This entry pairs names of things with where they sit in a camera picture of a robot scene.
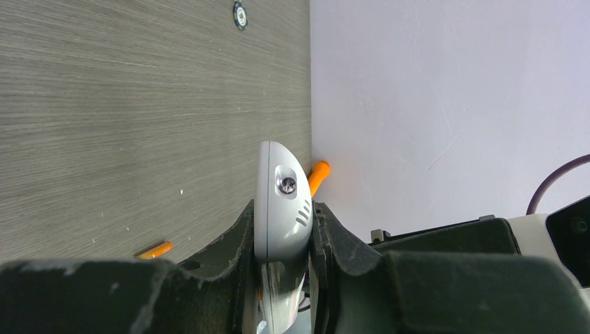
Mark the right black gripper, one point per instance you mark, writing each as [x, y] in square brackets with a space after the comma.
[487, 234]

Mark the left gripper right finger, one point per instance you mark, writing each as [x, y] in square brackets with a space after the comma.
[345, 279]

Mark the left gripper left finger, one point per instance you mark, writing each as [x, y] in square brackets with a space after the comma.
[225, 298]

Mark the white remote control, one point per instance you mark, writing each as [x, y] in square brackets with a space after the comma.
[282, 229]

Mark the orange cylinder peg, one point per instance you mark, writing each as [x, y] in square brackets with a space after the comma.
[320, 171]

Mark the poker chip right lower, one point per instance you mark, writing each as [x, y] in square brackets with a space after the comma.
[240, 15]

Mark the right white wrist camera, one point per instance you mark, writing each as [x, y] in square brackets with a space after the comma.
[562, 236]

